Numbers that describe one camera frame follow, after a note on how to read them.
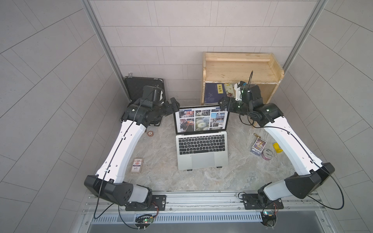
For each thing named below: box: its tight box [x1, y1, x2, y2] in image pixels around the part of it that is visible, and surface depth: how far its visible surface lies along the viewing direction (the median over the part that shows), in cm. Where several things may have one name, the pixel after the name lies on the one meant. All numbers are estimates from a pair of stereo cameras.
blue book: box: [203, 83, 228, 104], surface depth 86 cm
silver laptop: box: [173, 105, 230, 172], surface depth 82 cm
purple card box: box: [251, 137, 268, 157], surface depth 89 cm
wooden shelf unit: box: [200, 52, 285, 106], surface depth 79 cm
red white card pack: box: [130, 157, 145, 174], surface depth 84 cm
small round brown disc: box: [147, 130, 154, 138], surface depth 98 cm
